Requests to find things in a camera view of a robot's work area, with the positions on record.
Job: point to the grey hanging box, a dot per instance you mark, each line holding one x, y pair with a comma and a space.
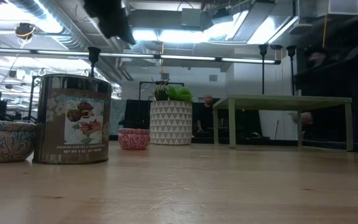
165, 76

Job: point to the wall vent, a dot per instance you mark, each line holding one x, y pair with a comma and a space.
213, 78

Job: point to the black metal frame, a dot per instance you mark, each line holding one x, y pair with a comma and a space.
146, 82

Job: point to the grey patterned candle tin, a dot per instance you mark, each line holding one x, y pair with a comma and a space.
8, 140

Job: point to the green perforated metal shelf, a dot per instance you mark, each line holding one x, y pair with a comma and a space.
278, 102

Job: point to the black ceiling device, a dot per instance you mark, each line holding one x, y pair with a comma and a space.
24, 30

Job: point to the person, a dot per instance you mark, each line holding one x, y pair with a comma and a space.
204, 118

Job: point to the person's hand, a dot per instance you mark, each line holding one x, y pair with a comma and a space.
304, 118

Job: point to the black candlestick holder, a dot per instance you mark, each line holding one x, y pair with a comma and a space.
94, 53
263, 49
291, 49

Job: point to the silver lidded candle jar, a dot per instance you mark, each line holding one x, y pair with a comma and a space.
73, 124

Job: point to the pink patterned candle tin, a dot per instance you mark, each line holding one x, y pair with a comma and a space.
134, 140

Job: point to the black partition panel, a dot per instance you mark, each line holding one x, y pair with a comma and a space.
137, 115

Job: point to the long ceiling strip light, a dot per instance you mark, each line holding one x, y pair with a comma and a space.
182, 58

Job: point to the grey cloth panel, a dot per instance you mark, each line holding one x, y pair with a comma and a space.
118, 116

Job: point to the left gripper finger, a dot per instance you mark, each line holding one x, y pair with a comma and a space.
123, 29

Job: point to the potted succulent plant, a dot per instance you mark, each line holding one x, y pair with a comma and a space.
171, 124

